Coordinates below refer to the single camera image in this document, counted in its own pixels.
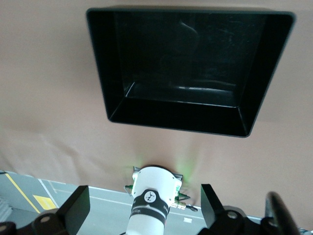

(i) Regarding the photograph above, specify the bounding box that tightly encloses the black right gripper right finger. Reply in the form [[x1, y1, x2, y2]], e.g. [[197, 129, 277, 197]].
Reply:
[[198, 183, 277, 235]]

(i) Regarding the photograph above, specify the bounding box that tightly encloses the black plastic box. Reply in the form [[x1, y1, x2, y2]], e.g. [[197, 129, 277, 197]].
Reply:
[[85, 6, 297, 140]]

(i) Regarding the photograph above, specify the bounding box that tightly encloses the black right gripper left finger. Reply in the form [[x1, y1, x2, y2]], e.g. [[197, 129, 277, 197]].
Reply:
[[0, 185, 90, 235]]

